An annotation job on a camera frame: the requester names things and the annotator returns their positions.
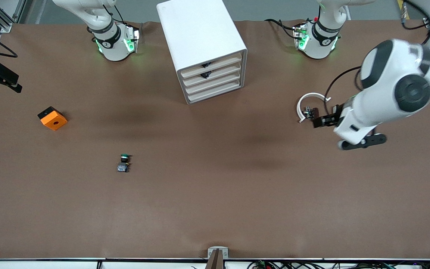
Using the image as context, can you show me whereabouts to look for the aluminium frame profile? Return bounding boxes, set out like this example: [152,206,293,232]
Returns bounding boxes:
[0,0,27,33]

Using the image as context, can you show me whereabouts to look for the green push button switch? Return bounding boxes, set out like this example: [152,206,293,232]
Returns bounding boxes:
[117,153,133,173]

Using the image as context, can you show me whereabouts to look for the orange box with hole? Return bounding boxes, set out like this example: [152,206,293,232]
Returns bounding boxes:
[37,106,68,131]

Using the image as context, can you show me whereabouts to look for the brown table mat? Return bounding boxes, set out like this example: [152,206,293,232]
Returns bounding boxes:
[0,19,430,260]

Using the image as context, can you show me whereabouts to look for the black arm base cable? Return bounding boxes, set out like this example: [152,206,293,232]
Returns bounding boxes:
[265,18,298,40]

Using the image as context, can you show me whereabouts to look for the white drawer cabinet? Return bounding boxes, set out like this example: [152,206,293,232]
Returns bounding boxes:
[156,0,248,105]

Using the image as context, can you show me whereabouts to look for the drawer with black handle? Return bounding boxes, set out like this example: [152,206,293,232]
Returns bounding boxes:
[180,52,243,79]
[182,62,243,87]

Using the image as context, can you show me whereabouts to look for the grey metal edge bracket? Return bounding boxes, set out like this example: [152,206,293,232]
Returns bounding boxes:
[207,247,229,259]

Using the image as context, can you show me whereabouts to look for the white curved plastic ring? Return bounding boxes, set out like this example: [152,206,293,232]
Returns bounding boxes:
[297,92,331,123]

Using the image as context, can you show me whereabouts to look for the white plain pull-out drawer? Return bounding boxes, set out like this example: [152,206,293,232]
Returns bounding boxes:
[186,79,245,105]
[184,71,244,96]

